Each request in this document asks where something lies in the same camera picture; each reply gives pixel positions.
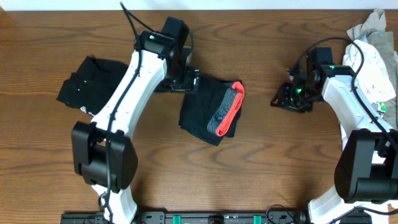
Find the folded black garment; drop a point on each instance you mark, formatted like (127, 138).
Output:
(92, 85)

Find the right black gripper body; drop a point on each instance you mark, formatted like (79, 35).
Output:
(298, 98)

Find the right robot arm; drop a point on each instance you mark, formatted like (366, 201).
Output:
(365, 177)

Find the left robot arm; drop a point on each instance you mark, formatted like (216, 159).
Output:
(103, 153)

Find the black leggings red waistband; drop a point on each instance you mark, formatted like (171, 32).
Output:
(213, 111)

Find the white t-shirt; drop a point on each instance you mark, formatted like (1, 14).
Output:
(374, 78)

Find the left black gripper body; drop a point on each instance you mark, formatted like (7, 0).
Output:
(185, 81)

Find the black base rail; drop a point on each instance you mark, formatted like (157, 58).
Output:
(209, 218)

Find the beige grey garment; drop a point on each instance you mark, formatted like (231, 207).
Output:
(374, 30)

